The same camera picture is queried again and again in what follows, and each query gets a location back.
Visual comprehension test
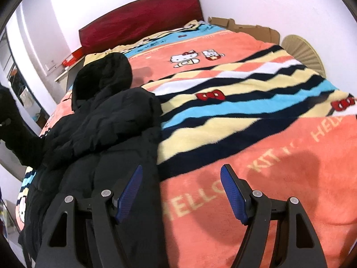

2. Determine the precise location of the black hooded puffer jacket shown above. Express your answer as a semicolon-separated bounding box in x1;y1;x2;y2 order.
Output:
0;52;164;268

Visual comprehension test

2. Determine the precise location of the red box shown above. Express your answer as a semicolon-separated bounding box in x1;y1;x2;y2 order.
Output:
62;47;85;66

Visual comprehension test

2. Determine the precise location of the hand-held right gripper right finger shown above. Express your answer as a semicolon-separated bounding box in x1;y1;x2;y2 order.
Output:
220;165;328;268

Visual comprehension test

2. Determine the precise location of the flattened cardboard box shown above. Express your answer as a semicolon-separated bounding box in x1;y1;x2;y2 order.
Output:
208;16;280;44

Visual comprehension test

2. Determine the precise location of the printed striped blanket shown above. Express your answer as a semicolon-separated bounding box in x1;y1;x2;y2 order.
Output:
15;19;357;268

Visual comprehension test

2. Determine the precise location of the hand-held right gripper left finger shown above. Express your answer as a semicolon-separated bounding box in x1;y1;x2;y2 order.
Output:
35;164;143;268

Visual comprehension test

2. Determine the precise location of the white nightstand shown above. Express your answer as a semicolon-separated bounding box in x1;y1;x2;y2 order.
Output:
54;61;84;92

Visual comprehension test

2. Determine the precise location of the dark red cloth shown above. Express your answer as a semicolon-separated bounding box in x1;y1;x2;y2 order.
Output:
79;0;203;55

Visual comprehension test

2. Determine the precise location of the beige round fan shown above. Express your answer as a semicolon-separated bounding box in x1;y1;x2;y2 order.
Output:
281;34;327;77

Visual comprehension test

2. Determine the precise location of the cluttered storage shelf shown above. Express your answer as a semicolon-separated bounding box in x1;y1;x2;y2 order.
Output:
0;32;49;123

